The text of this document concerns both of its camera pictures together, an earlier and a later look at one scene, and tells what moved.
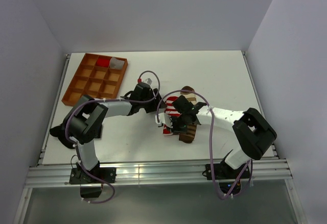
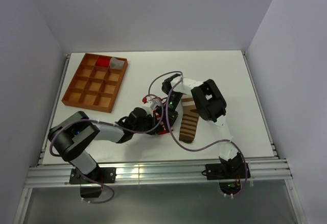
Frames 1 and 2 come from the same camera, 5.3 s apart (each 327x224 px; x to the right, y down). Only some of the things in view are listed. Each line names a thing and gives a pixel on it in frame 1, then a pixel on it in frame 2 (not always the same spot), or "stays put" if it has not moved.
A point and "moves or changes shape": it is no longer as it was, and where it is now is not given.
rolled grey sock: (115, 63) stays put
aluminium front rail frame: (57, 176) stays put
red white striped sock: (171, 111) moves or changes shape
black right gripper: (176, 130) to (172, 116)
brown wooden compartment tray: (97, 82) stays put
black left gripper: (153, 107) to (153, 121)
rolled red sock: (103, 61) stays put
